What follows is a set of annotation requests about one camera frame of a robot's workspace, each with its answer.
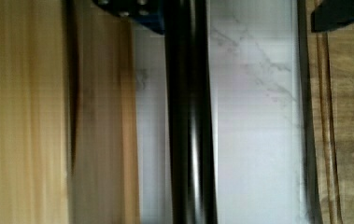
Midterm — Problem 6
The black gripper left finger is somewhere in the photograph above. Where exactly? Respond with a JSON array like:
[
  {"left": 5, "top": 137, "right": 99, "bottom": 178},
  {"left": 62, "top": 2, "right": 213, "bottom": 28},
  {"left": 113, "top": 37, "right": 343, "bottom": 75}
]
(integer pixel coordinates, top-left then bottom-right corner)
[{"left": 92, "top": 0, "right": 165, "bottom": 35}]

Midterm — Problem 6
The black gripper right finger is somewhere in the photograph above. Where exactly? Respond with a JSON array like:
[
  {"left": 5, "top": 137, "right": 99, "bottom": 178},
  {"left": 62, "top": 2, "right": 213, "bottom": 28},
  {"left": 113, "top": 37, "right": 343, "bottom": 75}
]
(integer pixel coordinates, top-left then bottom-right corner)
[{"left": 311, "top": 0, "right": 354, "bottom": 33}]

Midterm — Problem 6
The wooden drawer front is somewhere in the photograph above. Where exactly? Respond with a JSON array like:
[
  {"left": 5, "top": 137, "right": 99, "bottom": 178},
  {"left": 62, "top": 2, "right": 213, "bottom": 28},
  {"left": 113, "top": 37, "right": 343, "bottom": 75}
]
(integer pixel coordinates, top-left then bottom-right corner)
[{"left": 66, "top": 0, "right": 141, "bottom": 224}]

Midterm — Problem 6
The black drawer handle bar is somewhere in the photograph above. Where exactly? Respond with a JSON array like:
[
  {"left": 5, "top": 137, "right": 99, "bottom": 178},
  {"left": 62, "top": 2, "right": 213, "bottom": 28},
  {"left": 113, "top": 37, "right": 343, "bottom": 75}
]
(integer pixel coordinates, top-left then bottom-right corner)
[{"left": 164, "top": 0, "right": 218, "bottom": 224}]

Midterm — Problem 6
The wooden drawer cabinet box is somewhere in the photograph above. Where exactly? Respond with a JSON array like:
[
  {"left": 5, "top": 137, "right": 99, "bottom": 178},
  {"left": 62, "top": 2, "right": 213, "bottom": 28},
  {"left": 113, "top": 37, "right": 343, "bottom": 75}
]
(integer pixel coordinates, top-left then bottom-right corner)
[{"left": 0, "top": 0, "right": 69, "bottom": 224}]

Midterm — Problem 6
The wooden cutting board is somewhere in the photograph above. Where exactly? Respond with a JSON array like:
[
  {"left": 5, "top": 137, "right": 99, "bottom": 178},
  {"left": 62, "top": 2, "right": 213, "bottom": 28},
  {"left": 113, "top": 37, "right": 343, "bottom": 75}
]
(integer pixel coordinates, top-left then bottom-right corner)
[{"left": 298, "top": 0, "right": 354, "bottom": 224}]

